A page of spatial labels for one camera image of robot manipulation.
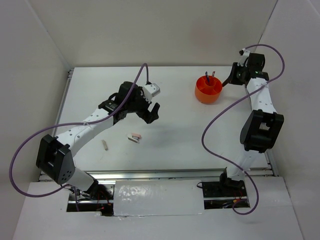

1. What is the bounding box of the pink white mini stapler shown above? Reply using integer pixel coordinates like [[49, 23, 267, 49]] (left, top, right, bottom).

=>
[[127, 133, 142, 144]]

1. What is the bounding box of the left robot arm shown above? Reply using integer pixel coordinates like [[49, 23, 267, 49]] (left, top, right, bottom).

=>
[[36, 81, 161, 200]]

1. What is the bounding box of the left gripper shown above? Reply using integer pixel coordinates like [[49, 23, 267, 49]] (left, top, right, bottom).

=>
[[126, 86, 160, 124]]

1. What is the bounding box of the beige small eraser stick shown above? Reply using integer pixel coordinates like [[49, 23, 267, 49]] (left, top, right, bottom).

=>
[[101, 140, 109, 151]]

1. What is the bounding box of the aluminium table frame rail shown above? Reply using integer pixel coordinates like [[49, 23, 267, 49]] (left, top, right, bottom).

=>
[[37, 66, 279, 182]]

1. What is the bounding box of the orange round organizer container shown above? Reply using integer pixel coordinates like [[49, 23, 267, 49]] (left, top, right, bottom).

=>
[[194, 75, 223, 104]]

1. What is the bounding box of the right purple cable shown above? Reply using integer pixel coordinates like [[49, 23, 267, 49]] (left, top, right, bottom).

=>
[[201, 44, 286, 216]]

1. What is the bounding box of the blue pen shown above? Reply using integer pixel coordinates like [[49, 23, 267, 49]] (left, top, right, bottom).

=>
[[205, 71, 210, 85]]

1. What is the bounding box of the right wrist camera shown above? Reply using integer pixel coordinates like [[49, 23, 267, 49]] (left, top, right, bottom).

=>
[[237, 48, 251, 67]]

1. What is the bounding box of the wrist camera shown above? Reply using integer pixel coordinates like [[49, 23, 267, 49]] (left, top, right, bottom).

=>
[[237, 48, 251, 67], [142, 83, 161, 103]]

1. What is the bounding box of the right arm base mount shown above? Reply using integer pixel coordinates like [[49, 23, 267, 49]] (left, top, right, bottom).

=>
[[196, 173, 249, 210]]

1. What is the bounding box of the purple cable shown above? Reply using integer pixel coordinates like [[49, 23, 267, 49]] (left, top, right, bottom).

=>
[[201, 44, 286, 216], [8, 62, 151, 213]]

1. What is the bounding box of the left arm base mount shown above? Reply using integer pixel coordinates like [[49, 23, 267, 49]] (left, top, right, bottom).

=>
[[66, 180, 116, 217]]

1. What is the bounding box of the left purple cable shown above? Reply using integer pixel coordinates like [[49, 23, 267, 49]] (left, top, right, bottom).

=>
[[8, 62, 151, 213]]

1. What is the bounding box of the white foam cover panel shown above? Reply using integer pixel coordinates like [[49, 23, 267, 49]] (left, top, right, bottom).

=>
[[113, 179, 205, 217]]

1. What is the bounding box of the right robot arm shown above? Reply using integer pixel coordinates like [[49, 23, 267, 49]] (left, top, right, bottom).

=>
[[218, 49, 284, 196]]

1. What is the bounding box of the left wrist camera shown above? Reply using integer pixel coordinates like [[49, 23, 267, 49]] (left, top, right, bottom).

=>
[[142, 83, 161, 103]]

